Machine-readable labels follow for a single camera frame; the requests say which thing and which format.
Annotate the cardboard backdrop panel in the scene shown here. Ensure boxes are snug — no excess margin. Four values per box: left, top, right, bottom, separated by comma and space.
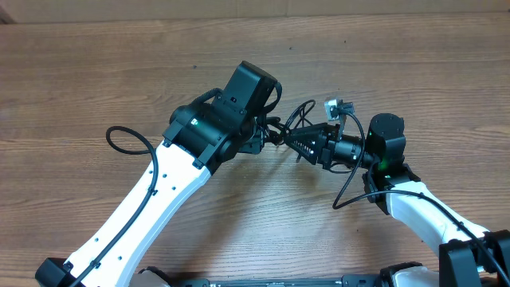
1, 0, 509, 24

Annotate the thin black USB cable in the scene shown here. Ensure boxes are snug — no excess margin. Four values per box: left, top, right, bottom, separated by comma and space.
280, 99, 318, 163

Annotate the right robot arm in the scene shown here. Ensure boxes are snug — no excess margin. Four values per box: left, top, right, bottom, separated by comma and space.
282, 110, 509, 286

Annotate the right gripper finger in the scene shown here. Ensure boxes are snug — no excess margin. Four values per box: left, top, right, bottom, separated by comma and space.
284, 123, 330, 146
286, 137, 319, 165

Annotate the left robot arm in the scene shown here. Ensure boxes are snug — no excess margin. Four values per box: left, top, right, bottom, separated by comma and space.
35, 61, 282, 286

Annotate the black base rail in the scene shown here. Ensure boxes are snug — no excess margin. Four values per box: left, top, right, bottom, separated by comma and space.
170, 274, 393, 287

